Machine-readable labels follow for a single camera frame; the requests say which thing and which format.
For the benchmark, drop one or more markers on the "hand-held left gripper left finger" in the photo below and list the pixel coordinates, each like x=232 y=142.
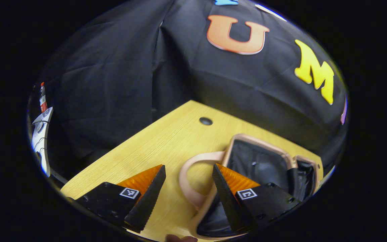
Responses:
x=146 y=201

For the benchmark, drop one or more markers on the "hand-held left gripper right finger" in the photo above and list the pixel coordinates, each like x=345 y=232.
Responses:
x=227 y=198

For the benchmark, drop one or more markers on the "red label bottle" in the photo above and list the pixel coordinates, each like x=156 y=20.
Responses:
x=42 y=101

